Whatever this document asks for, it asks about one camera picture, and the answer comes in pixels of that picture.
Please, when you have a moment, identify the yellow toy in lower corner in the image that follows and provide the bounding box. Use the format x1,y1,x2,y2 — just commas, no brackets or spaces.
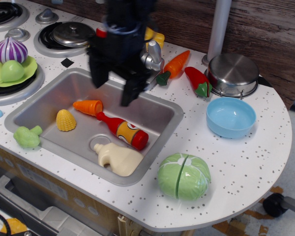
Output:
6,218,28,235

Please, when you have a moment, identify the steel pot lid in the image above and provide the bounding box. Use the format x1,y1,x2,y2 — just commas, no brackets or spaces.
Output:
52,22,95,48

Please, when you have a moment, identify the black caster wheel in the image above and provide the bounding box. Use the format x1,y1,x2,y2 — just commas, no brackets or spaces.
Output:
263,193,287,218

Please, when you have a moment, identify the light blue plastic bowl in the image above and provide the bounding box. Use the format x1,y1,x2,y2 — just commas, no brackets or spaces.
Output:
206,97,257,139

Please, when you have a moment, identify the black stove burner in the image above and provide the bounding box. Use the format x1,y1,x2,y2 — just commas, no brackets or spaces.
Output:
34,22,88,58
0,2,30,32
0,65,45,106

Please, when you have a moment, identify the black stove burner front left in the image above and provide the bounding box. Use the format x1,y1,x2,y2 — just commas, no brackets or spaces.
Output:
0,65,45,106

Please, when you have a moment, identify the yellow toy corn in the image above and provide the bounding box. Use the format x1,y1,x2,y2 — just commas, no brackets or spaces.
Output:
56,109,77,132

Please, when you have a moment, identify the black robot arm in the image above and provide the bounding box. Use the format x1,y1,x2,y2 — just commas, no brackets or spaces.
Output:
88,0,164,107

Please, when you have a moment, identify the green toy cabbage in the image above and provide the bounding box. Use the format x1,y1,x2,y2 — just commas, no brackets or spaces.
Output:
157,153,211,201

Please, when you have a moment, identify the black stove burner middle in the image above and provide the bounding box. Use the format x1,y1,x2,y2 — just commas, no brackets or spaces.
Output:
34,22,88,58

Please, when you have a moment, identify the purple toy onion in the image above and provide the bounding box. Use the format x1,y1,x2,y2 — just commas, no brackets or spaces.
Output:
0,37,28,63

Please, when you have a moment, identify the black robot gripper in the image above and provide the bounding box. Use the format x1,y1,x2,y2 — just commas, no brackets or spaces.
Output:
88,24,151,107

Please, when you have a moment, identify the grey stove knob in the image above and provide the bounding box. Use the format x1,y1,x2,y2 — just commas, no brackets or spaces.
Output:
5,28,30,42
35,8,59,25

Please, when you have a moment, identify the grey metal pole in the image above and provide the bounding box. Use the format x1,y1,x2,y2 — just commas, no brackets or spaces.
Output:
202,0,232,66

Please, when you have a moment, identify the yellow toy squash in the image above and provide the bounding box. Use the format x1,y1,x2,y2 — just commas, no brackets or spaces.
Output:
145,27,165,49

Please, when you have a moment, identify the grey stove knob front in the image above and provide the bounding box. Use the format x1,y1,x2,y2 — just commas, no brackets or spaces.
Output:
5,28,30,42

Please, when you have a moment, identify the orange toy carrot piece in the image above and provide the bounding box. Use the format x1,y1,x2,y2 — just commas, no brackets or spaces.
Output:
73,100,103,117

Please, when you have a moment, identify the red toy chili pepper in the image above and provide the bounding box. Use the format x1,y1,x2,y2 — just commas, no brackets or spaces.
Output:
184,67,212,97

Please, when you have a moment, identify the orange toy carrot with leaves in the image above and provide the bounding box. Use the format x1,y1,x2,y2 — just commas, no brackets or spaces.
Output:
156,50,190,86

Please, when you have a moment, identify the silver toy faucet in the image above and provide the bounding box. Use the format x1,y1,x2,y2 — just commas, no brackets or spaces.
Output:
139,39,166,91

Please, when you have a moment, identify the green toy broccoli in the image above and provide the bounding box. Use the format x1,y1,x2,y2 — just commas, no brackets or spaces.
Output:
13,125,43,148

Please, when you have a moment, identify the light green toy pear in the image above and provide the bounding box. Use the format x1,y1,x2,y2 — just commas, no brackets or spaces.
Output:
0,60,25,83

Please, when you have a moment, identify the cream toy bottle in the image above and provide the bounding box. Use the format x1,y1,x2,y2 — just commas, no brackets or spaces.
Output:
93,143,144,177

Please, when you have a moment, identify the grey stove knob rear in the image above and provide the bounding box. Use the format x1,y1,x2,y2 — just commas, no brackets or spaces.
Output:
35,8,59,25

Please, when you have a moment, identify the grey oven door handle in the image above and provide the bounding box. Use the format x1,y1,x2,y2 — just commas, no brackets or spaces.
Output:
0,175,59,234

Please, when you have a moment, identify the green toy lettuce leaf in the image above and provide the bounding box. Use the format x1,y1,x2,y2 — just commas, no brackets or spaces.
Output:
0,56,38,88

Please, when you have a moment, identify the silver toy sink basin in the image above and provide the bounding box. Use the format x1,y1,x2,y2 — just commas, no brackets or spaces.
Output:
4,68,183,186

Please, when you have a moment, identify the black stove burner rear left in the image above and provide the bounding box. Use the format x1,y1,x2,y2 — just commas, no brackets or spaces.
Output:
0,2,30,32

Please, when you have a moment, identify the small steel pot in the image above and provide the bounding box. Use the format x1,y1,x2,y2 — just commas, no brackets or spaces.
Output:
205,53,259,98

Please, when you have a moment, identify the red toy ketchup bottle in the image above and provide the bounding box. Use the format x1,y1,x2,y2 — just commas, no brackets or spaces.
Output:
96,112,149,150

